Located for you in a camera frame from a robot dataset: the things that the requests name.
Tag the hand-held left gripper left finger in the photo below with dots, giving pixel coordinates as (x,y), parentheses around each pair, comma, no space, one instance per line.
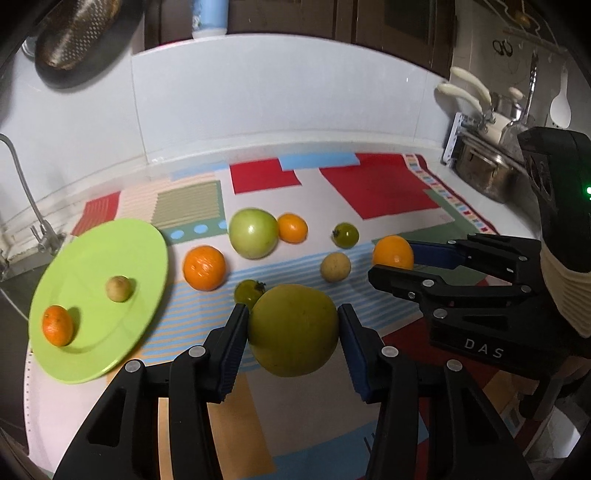
(227,355)

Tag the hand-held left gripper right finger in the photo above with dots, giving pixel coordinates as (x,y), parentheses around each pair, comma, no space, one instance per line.
(358,355)

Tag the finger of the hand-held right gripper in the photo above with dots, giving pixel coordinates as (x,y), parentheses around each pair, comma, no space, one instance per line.
(436,254)
(401,281)

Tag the small green tomato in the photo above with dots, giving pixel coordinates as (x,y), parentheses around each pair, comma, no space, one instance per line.
(247,291)
(346,234)

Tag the large yellow-green apple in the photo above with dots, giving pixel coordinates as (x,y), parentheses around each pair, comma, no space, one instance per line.
(295,330)

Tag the tan longan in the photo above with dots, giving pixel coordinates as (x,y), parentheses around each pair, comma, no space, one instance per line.
(119,289)
(335,266)

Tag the large orange mandarin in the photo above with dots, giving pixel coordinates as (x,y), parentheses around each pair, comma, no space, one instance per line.
(204,267)

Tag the small orange mandarin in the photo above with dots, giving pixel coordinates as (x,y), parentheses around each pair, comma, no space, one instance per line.
(57,326)
(292,227)

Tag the green apple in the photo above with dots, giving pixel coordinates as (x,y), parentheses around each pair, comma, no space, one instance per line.
(254,233)

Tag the green plate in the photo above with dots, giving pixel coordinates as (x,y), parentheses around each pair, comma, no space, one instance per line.
(97,337)

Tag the colourful patchwork mat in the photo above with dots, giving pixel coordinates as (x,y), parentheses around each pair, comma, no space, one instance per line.
(383,194)

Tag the steel pot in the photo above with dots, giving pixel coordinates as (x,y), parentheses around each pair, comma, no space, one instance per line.
(485,170)

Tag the white rice paddle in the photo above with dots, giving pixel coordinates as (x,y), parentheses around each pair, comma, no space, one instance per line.
(560,108)

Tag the white dish rack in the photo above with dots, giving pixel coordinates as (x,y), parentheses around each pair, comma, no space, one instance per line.
(452,138)

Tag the hanging metal utensil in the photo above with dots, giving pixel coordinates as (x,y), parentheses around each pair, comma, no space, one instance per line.
(533,83)

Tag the black scissors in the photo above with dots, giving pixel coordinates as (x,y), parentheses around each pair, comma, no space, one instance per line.
(502,47)

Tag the thin gooseneck faucet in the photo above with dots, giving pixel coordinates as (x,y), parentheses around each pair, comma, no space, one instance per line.
(46,235)

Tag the dark wooden cabinets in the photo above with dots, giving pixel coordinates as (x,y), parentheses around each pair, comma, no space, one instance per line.
(346,27)

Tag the black pan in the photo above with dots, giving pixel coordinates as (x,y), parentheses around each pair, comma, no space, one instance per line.
(106,60)

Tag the white and blue bottle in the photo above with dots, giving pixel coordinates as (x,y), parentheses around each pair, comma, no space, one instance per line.
(210,18)

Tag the perforated metal colander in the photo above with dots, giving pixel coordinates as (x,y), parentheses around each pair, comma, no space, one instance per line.
(76,39)

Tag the wall sticker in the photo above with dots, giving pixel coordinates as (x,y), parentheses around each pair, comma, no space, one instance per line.
(517,16)

